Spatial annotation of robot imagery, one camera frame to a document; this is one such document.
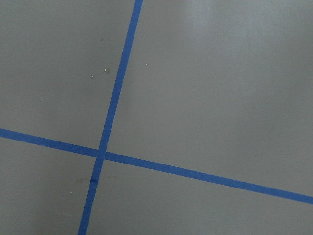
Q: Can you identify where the brown paper table cover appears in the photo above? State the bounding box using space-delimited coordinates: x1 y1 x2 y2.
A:
0 0 313 235

